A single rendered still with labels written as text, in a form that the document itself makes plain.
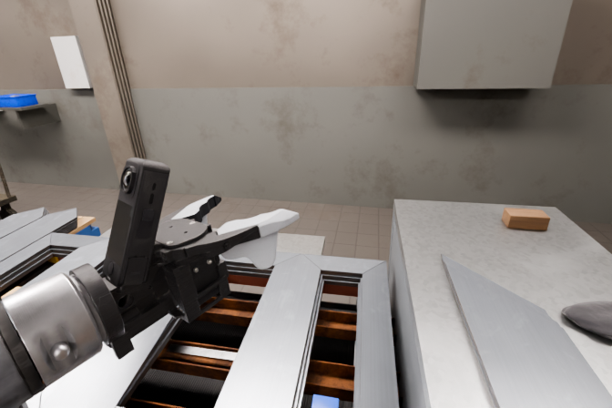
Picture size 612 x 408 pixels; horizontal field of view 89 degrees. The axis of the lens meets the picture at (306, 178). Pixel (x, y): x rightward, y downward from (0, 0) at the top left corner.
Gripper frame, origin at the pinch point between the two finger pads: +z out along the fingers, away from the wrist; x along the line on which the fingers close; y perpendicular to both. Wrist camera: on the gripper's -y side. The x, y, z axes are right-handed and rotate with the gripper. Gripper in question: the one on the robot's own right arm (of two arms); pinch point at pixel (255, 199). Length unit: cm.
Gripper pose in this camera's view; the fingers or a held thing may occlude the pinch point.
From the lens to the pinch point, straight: 41.0
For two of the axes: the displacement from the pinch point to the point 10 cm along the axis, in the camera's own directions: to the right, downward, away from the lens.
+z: 6.2, -3.1, 7.2
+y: 1.4, 9.5, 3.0
